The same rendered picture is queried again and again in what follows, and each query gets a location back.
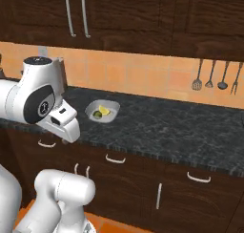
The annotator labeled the grey ladle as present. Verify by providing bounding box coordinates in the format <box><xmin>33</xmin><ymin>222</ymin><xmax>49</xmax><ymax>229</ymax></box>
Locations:
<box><xmin>216</xmin><ymin>60</ymin><xmax>231</xmax><ymax>91</ymax></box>

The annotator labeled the white container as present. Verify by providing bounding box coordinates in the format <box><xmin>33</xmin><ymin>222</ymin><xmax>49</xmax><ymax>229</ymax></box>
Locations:
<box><xmin>84</xmin><ymin>98</ymin><xmax>121</xmax><ymax>124</ymax></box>

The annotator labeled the dark wood drawer front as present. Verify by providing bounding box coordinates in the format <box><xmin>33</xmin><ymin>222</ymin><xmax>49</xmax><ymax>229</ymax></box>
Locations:
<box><xmin>4</xmin><ymin>125</ymin><xmax>81</xmax><ymax>159</ymax></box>
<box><xmin>74</xmin><ymin>140</ymin><xmax>164</xmax><ymax>180</ymax></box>
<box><xmin>157</xmin><ymin>161</ymin><xmax>244</xmax><ymax>201</ymax></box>

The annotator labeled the silver upper cupboard handle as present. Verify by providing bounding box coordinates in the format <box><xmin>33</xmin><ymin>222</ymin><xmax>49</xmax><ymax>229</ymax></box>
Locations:
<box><xmin>80</xmin><ymin>0</ymin><xmax>92</xmax><ymax>39</ymax></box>
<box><xmin>64</xmin><ymin>0</ymin><xmax>77</xmax><ymax>38</ymax></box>

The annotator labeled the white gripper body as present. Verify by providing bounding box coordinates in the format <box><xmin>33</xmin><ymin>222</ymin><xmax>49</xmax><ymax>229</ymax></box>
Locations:
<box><xmin>35</xmin><ymin>116</ymin><xmax>81</xmax><ymax>145</ymax></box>

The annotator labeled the grey slotted spatula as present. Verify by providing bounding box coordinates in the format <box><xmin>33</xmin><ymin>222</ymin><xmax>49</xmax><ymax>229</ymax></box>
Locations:
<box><xmin>191</xmin><ymin>58</ymin><xmax>204</xmax><ymax>92</ymax></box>

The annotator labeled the dark wood lower cupboard door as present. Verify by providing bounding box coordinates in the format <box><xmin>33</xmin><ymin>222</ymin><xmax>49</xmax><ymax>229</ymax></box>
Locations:
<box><xmin>226</xmin><ymin>195</ymin><xmax>244</xmax><ymax>233</ymax></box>
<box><xmin>6</xmin><ymin>140</ymin><xmax>80</xmax><ymax>209</ymax></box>
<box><xmin>152</xmin><ymin>179</ymin><xmax>237</xmax><ymax>233</ymax></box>
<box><xmin>80</xmin><ymin>161</ymin><xmax>164</xmax><ymax>229</ymax></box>

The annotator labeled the dark wood cupboard door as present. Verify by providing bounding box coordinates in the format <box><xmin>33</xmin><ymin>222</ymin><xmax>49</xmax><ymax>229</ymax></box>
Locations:
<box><xmin>77</xmin><ymin>0</ymin><xmax>174</xmax><ymax>56</ymax></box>
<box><xmin>6</xmin><ymin>140</ymin><xmax>80</xmax><ymax>209</ymax></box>
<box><xmin>226</xmin><ymin>195</ymin><xmax>244</xmax><ymax>233</ymax></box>
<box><xmin>0</xmin><ymin>0</ymin><xmax>79</xmax><ymax>44</ymax></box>
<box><xmin>80</xmin><ymin>161</ymin><xmax>164</xmax><ymax>229</ymax></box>
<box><xmin>152</xmin><ymin>179</ymin><xmax>237</xmax><ymax>233</ymax></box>
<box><xmin>172</xmin><ymin>0</ymin><xmax>244</xmax><ymax>63</ymax></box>

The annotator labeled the grey serving fork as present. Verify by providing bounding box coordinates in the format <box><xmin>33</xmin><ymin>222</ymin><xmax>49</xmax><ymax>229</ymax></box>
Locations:
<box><xmin>230</xmin><ymin>62</ymin><xmax>244</xmax><ymax>95</ymax></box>

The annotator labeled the dark wood upper cupboard door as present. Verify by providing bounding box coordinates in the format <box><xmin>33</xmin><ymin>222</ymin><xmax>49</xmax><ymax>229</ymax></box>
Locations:
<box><xmin>0</xmin><ymin>0</ymin><xmax>79</xmax><ymax>44</ymax></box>
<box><xmin>172</xmin><ymin>0</ymin><xmax>244</xmax><ymax>63</ymax></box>
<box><xmin>77</xmin><ymin>0</ymin><xmax>174</xmax><ymax>56</ymax></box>

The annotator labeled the grey small hanging turner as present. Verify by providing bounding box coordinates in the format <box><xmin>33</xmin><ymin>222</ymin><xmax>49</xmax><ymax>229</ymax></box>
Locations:
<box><xmin>204</xmin><ymin>59</ymin><xmax>217</xmax><ymax>89</ymax></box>

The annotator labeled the green lime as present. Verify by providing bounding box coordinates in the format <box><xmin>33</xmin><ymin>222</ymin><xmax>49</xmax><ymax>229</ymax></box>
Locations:
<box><xmin>91</xmin><ymin>110</ymin><xmax>104</xmax><ymax>119</ymax></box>

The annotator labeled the yellow lemon wedge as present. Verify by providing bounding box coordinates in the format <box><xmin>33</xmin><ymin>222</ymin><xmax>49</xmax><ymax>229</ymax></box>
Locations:
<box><xmin>98</xmin><ymin>104</ymin><xmax>112</xmax><ymax>116</ymax></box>

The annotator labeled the white drawer handle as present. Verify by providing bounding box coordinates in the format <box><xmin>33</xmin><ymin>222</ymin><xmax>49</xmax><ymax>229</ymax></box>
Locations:
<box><xmin>186</xmin><ymin>171</ymin><xmax>213</xmax><ymax>184</ymax></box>
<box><xmin>105</xmin><ymin>153</ymin><xmax>127</xmax><ymax>165</ymax></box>
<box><xmin>37</xmin><ymin>139</ymin><xmax>57</xmax><ymax>149</ymax></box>

